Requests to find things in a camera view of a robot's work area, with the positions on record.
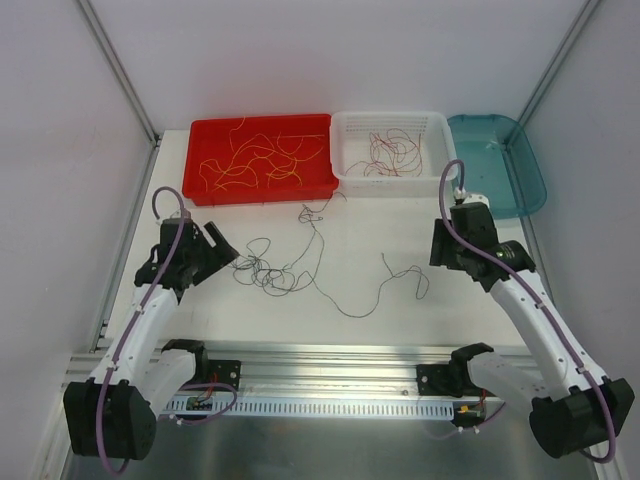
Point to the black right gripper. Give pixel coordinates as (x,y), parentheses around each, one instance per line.
(442,245)

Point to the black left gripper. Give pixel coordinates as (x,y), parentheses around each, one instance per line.
(208,251)

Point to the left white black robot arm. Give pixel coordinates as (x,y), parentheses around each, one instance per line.
(113,414)

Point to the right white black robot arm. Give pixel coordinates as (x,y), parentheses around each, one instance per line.
(574,405)

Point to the teal transparent plastic tray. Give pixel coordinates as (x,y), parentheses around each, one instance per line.
(499,164)

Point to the red plastic tray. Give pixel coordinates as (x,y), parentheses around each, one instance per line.
(260,159)

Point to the white perforated plastic basket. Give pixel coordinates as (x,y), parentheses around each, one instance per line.
(391,154)

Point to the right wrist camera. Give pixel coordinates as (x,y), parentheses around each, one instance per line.
(462,196)

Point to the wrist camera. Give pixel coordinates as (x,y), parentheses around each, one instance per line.
(462,196)
(176,218)

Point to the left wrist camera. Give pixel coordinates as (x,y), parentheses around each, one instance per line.
(176,218)

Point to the aluminium extrusion rail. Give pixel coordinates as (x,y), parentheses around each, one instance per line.
(328,371)

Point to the white slotted cable duct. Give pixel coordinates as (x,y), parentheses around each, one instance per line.
(403,408)

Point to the left aluminium frame post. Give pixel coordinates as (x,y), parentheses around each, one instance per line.
(102,39)

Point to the aluminium frame post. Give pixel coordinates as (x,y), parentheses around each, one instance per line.
(577,27)
(102,39)

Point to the right aluminium frame post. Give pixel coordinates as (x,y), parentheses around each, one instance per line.
(577,27)

